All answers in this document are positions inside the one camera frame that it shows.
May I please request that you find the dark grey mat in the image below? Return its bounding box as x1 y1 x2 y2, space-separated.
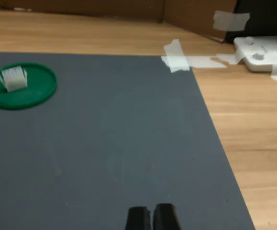
0 51 256 230

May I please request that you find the black box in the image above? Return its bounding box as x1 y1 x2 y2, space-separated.
223 0 277 45

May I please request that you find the small white plastic terminal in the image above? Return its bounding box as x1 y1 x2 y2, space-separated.
0 65 29 92

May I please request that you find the round green lid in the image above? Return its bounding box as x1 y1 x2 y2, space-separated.
0 62 58 111

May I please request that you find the white taped mounting bracket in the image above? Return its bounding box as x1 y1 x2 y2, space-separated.
233 30 277 74

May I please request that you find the plain brown cardboard box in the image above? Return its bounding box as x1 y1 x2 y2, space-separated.
0 0 238 40

